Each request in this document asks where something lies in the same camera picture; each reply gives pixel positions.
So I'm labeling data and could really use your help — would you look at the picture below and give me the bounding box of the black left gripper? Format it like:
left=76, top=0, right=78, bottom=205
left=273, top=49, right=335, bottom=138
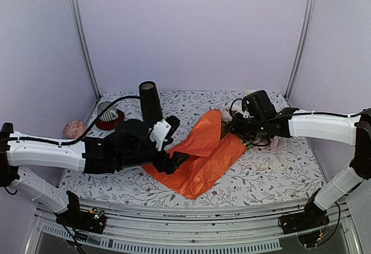
left=118, top=140, right=191, bottom=175

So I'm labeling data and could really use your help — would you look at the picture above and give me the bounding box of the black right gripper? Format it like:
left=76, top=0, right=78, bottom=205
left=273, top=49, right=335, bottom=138
left=226, top=113, right=267, bottom=141

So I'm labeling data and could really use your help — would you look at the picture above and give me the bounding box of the artificial flower bouquet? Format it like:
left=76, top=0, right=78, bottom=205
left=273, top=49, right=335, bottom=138
left=220, top=109, right=279, bottom=151

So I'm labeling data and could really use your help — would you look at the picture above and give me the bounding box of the orange wrapping paper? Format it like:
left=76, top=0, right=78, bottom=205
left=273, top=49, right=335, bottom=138
left=143, top=110, right=246, bottom=199

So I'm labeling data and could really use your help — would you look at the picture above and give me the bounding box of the cream printed ribbon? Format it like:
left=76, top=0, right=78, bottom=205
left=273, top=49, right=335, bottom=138
left=252, top=161, right=273, bottom=171

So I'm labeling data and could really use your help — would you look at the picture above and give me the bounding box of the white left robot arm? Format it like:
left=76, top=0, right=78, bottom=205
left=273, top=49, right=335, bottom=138
left=1, top=119, right=190, bottom=227

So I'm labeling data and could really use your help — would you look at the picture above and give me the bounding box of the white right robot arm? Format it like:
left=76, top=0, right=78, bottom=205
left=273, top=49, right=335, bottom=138
left=229, top=90, right=370, bottom=228

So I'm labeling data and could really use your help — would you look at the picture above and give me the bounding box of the tall black vase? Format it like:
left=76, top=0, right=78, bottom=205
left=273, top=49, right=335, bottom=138
left=139, top=81, right=163, bottom=128

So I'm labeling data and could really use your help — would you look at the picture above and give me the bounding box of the cream ceramic mug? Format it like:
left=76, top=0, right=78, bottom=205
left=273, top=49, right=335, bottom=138
left=245, top=89, right=256, bottom=96

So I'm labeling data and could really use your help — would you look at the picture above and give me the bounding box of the striped black white cup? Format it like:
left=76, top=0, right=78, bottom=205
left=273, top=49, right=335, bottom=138
left=97, top=101, right=119, bottom=122

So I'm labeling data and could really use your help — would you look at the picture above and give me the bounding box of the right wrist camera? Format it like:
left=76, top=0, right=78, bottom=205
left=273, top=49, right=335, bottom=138
left=241, top=96, right=254, bottom=118

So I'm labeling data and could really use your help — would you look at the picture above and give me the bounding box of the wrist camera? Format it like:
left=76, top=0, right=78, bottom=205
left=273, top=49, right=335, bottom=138
left=149, top=115, right=180, bottom=151
left=241, top=96, right=254, bottom=118

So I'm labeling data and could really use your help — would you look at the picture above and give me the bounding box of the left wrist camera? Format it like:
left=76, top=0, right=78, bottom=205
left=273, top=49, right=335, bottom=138
left=149, top=115, right=180, bottom=151

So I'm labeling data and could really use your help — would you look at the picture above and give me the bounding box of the aluminium front rail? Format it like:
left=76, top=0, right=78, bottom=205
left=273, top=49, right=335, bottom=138
left=24, top=198, right=363, bottom=254

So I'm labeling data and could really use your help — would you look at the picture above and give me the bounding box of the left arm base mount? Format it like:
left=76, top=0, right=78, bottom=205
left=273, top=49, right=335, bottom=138
left=55, top=191, right=107, bottom=234

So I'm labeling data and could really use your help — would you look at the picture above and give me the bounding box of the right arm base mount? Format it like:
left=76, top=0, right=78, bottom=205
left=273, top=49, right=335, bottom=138
left=278, top=190, right=330, bottom=248

